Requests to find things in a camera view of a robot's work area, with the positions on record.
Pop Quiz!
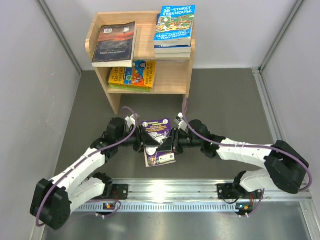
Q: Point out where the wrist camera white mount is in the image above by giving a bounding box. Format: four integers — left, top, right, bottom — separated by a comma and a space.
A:
125, 113, 140, 131
174, 112, 188, 133

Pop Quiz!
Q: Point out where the blue 91-Storey Treehouse book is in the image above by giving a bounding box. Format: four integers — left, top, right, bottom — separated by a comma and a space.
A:
153, 14, 194, 54

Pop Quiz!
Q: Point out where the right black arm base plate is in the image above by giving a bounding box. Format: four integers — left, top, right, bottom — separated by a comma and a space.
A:
216, 183, 262, 202

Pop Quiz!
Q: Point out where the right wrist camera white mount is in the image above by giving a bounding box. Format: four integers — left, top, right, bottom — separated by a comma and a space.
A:
174, 112, 188, 133

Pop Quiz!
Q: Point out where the lime green 65-Storey Treehouse book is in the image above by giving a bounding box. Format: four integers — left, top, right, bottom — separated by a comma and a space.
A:
109, 84, 151, 93

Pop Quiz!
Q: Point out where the yellow 130-Storey Treehouse book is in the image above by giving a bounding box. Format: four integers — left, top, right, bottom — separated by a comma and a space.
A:
108, 60, 157, 89

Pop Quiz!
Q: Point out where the wooden two-tier bookshelf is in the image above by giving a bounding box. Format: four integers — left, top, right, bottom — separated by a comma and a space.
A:
84, 10, 197, 116

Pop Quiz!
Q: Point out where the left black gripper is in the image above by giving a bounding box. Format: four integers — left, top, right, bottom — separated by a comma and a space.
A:
116, 124, 161, 153

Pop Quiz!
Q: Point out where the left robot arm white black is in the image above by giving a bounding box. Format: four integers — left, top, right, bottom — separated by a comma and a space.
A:
30, 117, 159, 230

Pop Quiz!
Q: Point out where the blue 26-Storey Treehouse book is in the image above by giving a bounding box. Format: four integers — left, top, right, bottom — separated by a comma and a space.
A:
153, 4, 196, 47

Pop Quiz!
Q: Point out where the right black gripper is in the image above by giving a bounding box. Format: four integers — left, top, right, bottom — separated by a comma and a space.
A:
157, 128, 203, 155

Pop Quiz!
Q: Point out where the aluminium mounting rail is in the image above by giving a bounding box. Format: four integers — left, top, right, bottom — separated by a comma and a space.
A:
74, 177, 312, 204

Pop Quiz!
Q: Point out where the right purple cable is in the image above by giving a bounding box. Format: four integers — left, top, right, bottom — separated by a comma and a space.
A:
181, 97, 313, 218

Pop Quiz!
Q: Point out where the purple Treehouse book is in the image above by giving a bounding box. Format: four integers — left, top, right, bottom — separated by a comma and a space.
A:
141, 118, 176, 168

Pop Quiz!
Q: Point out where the dark sunset cover book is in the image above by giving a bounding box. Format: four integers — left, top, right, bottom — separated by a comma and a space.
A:
91, 21, 137, 68

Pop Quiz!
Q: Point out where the slotted grey cable duct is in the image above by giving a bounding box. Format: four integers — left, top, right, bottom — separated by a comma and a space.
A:
75, 201, 253, 213

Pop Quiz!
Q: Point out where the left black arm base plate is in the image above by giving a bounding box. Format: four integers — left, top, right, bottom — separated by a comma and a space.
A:
104, 184, 129, 200

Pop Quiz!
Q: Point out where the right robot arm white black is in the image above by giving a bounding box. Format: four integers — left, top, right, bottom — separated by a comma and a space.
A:
157, 119, 310, 199

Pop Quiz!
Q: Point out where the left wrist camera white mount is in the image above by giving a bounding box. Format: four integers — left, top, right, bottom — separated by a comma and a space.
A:
125, 113, 140, 131

